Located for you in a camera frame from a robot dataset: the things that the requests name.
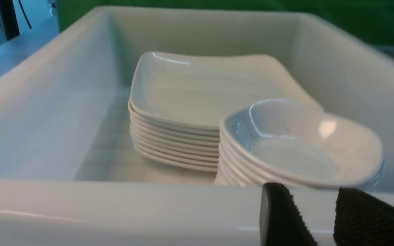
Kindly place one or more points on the stack of white bowls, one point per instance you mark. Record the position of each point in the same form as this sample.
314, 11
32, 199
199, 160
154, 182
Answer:
279, 140

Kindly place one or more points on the stack of white plates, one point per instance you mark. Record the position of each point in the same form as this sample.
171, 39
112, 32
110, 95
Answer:
177, 102

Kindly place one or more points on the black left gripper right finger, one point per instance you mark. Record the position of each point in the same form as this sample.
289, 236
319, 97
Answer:
362, 220

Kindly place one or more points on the large white plastic tub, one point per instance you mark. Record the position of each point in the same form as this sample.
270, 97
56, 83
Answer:
68, 175

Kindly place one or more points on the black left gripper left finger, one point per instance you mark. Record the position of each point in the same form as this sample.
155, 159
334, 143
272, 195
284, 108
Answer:
280, 221

